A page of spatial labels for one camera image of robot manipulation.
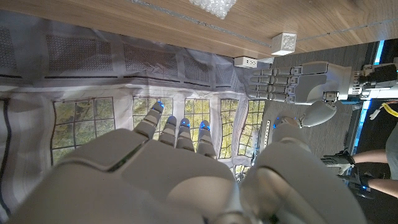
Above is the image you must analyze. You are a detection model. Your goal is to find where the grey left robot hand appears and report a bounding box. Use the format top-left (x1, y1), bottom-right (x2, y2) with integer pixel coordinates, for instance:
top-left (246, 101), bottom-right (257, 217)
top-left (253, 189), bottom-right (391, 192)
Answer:
top-left (247, 61), bottom-right (354, 128)

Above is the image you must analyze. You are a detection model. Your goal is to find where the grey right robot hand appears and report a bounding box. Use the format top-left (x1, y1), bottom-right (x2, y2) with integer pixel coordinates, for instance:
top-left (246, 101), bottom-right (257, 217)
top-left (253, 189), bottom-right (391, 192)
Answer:
top-left (6, 101), bottom-right (369, 224)

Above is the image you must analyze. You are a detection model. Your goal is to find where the clear bubble wrap sheet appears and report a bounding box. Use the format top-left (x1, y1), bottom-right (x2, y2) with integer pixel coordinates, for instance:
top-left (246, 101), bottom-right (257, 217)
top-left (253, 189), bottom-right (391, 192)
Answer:
top-left (188, 0), bottom-right (238, 20)

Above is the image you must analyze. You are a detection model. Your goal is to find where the bare person forearm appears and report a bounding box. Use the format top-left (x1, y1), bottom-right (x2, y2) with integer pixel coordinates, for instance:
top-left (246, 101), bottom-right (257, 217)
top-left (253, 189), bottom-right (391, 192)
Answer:
top-left (366, 179), bottom-right (398, 199)
top-left (353, 149), bottom-right (389, 164)

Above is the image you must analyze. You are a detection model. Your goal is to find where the small white cube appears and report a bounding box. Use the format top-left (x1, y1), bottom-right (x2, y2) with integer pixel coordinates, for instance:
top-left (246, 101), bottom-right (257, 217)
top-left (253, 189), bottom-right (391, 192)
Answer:
top-left (271, 32), bottom-right (298, 56)

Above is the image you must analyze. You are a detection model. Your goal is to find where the white power strip box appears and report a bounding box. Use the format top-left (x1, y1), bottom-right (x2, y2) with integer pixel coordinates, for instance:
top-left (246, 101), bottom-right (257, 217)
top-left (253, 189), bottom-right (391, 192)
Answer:
top-left (233, 56), bottom-right (259, 69)

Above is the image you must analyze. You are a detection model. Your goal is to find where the black teleoperation glove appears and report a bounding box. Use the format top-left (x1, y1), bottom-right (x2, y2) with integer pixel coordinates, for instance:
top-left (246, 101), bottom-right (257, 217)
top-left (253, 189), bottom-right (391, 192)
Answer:
top-left (320, 149), bottom-right (357, 175)
top-left (341, 172), bottom-right (374, 200)

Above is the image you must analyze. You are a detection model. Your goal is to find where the person's grey shirt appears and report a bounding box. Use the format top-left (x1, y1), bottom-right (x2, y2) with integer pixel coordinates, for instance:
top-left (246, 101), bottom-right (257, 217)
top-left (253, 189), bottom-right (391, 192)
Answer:
top-left (385, 123), bottom-right (398, 181)

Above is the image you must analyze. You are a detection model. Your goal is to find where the printed window backdrop cloth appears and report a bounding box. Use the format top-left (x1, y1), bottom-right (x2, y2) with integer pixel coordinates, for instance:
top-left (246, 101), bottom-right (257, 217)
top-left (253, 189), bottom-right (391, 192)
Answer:
top-left (0, 9), bottom-right (271, 218)

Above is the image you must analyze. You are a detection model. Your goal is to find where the white connector with yellow wire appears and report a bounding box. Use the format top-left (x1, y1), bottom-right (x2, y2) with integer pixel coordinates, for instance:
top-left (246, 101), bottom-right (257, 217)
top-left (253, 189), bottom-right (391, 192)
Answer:
top-left (369, 101), bottom-right (398, 121)

